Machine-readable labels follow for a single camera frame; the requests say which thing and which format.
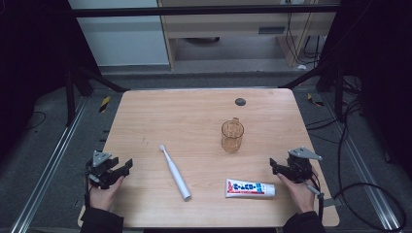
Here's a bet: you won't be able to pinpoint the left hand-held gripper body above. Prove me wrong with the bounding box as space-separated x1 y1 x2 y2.
85 150 114 190

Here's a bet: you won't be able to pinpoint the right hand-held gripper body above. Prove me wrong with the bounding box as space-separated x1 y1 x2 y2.
286 146 324 183

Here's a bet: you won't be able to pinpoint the white red blue toothpaste tube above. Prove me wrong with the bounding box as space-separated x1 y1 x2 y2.
224 178 277 199

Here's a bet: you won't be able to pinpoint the white electric toothbrush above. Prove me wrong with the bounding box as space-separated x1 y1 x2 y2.
158 144 192 202

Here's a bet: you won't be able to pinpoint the amber transparent cup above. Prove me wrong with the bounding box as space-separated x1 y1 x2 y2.
221 116 245 154

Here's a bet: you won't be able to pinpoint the person's left hand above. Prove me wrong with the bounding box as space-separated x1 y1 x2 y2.
87 176 125 212

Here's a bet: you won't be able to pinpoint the person's right hand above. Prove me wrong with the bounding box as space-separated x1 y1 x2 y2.
276 173 318 215

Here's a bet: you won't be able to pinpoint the grey tape piece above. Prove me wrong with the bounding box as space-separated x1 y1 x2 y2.
323 197 343 209

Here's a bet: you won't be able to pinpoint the yellow black striped tape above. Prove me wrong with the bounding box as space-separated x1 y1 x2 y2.
306 92 325 108
98 95 112 114

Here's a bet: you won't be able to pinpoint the black metal stand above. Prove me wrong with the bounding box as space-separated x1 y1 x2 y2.
279 61 345 121
63 62 130 128

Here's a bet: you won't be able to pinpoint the white cabinet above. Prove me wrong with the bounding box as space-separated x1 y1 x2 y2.
68 0 171 68

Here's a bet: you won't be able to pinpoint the black curtain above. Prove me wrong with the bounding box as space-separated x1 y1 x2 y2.
319 0 412 181
0 0 102 163

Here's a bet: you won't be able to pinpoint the light wooden desk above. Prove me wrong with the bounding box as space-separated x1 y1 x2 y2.
156 0 340 71

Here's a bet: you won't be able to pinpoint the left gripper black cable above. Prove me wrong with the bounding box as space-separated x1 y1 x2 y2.
83 168 93 209

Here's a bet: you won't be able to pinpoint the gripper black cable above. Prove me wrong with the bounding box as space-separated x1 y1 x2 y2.
302 168 326 224
83 168 93 209

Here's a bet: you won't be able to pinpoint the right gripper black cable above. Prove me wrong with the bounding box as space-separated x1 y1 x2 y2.
302 168 326 224

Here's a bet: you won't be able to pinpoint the aluminium floor rail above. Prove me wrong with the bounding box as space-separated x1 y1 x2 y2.
9 96 90 233
320 93 404 233

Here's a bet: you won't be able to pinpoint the bundle of black floor cables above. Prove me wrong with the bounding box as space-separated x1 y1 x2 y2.
305 77 363 145

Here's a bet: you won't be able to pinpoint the looped black floor cable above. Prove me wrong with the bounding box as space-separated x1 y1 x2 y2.
333 182 408 233

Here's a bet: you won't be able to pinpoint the thin black floor cable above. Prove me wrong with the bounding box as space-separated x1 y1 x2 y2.
23 111 48 131

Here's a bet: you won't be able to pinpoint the hanging black cables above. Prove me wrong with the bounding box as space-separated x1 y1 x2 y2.
285 12 326 66

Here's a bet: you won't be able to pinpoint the black horizontal frame bar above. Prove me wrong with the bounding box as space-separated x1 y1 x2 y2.
71 4 342 18

